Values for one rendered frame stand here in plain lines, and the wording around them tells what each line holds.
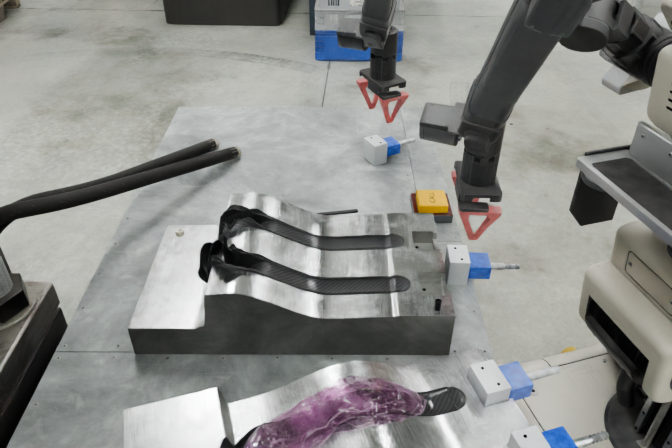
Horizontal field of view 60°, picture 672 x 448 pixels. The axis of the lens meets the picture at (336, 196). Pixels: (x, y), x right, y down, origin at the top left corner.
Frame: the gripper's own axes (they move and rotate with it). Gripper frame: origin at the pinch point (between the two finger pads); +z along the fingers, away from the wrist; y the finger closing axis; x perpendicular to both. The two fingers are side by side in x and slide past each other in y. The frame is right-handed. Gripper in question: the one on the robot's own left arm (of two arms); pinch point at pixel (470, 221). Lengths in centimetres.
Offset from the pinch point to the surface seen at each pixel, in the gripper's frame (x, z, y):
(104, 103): -175, 94, -228
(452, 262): -2.5, 7.2, 2.7
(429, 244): -6.4, 6.3, -1.0
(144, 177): -63, 4, -16
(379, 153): -15.1, 9.6, -38.0
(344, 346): -20.8, 10.4, 19.8
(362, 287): -18.3, 4.5, 12.6
